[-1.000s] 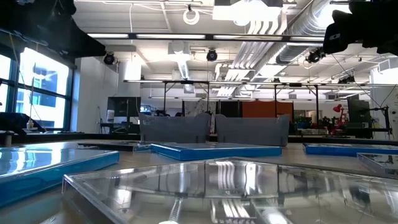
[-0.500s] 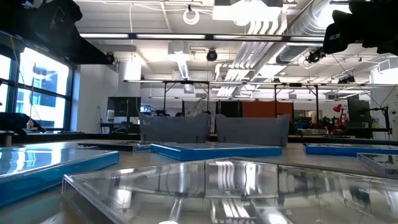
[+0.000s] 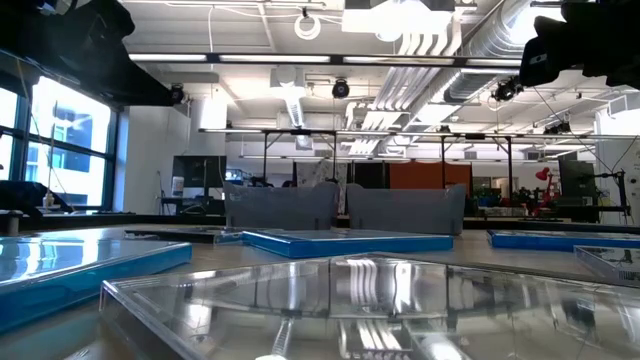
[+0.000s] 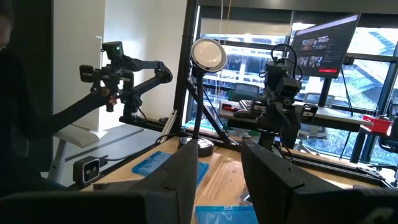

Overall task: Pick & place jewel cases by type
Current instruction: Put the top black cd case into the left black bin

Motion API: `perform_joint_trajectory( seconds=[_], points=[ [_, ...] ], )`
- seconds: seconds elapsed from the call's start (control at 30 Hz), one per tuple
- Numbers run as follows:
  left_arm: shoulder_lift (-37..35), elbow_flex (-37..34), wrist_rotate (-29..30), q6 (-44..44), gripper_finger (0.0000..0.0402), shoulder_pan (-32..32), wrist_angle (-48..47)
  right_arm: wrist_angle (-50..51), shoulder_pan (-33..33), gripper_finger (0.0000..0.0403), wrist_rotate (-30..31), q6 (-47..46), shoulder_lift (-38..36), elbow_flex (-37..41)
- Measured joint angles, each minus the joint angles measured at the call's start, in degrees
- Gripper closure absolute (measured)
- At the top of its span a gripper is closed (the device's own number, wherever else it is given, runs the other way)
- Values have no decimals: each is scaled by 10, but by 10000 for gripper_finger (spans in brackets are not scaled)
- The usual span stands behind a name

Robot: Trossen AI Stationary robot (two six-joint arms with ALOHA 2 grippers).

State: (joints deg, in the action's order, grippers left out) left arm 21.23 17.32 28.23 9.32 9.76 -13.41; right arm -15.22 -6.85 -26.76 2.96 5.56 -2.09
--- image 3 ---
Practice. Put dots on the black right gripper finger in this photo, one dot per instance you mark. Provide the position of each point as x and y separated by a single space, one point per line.
545 50

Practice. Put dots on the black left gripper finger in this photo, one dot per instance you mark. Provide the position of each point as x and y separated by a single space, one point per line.
125 85

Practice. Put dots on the blue jewel case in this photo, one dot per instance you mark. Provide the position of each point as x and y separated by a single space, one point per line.
75 280
350 246
550 241

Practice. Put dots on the large glass window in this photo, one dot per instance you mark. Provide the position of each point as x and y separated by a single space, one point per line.
70 125

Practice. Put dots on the white container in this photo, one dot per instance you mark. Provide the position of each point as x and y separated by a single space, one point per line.
177 186

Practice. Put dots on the black monitor on stand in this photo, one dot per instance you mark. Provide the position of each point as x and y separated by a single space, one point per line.
200 172

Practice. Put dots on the red desk lamp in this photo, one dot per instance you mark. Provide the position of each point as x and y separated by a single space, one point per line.
542 174

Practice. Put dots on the black computer monitor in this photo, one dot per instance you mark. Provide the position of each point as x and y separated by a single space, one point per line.
577 180

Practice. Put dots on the small pale bottle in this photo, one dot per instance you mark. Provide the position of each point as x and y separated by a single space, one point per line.
48 201

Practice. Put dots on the white ceiling unit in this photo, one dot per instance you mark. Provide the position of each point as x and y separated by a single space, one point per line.
400 20

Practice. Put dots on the dark blue bundle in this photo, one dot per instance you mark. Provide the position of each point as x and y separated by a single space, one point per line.
25 197

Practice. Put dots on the black boom stand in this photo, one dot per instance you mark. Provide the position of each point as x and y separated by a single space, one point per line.
620 190

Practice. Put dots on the black beam with light strips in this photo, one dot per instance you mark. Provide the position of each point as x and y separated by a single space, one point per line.
275 58

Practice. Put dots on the orange partition panel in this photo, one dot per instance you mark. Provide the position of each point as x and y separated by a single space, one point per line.
430 175

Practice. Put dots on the grey plastic bin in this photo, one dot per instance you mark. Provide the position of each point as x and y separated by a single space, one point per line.
405 210
280 207

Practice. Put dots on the black ceiling camera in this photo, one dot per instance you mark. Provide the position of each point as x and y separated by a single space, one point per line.
507 90
176 94
340 89

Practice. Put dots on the silver ventilation duct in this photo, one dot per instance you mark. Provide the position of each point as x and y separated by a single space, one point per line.
480 50

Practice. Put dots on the short grey post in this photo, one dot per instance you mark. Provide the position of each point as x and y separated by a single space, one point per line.
13 222

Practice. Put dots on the black background rig frame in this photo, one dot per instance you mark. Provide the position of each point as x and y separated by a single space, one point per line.
300 132

